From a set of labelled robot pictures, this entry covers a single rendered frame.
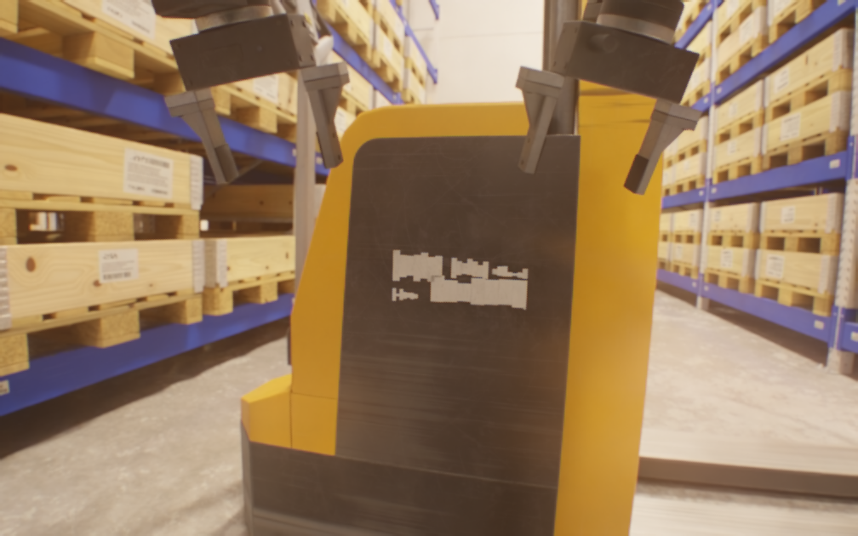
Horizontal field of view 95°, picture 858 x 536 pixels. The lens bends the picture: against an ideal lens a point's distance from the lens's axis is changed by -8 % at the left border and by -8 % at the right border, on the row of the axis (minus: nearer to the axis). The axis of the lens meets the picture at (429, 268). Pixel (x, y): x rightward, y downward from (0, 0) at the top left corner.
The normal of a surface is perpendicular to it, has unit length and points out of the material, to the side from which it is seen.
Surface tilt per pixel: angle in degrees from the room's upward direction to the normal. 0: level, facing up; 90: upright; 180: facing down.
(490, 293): 90
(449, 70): 90
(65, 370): 90
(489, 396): 90
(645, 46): 113
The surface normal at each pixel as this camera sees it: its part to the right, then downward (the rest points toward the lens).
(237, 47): -0.12, 0.48
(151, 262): 0.98, 0.05
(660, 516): 0.03, -1.00
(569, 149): -0.22, 0.08
